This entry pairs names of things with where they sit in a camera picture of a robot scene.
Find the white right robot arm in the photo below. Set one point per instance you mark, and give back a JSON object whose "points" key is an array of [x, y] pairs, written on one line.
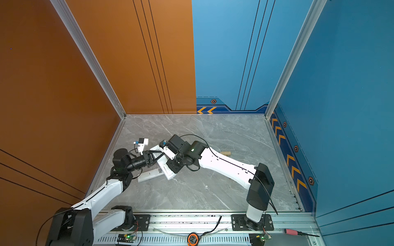
{"points": [[257, 180]]}

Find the pink handled screwdriver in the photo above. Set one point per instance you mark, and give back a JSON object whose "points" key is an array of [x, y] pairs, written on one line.
{"points": [[298, 233]]}

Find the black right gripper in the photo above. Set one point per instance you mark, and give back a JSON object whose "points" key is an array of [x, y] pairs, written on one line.
{"points": [[174, 168]]}

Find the wooden mallet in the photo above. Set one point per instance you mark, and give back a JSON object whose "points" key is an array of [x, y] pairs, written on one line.
{"points": [[226, 153]]}

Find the aluminium corner post left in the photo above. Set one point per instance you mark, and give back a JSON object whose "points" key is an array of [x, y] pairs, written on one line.
{"points": [[69, 21]]}

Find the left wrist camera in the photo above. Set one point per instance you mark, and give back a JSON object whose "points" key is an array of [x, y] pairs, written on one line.
{"points": [[140, 145]]}

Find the aluminium corner post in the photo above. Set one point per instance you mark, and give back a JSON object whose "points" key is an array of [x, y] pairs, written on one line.
{"points": [[69, 21], [306, 30]]}

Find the green circuit board left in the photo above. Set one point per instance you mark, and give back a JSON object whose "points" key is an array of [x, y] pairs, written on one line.
{"points": [[126, 238]]}

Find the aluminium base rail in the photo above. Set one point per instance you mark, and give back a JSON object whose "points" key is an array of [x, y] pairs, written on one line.
{"points": [[216, 228]]}

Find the aluminium corner post right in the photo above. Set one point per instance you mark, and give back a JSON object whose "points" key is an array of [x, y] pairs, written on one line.
{"points": [[306, 30]]}

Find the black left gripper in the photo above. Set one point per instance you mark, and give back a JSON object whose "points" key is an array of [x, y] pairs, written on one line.
{"points": [[149, 155]]}

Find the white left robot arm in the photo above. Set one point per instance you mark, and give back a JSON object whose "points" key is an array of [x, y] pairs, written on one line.
{"points": [[81, 224]]}

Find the white remote control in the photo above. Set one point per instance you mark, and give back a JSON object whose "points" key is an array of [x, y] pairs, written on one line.
{"points": [[162, 163]]}

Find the white remote with QR label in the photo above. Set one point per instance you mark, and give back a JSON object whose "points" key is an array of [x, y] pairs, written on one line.
{"points": [[148, 175]]}

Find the circuit board right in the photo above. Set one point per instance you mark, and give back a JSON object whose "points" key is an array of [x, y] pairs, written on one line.
{"points": [[259, 239]]}

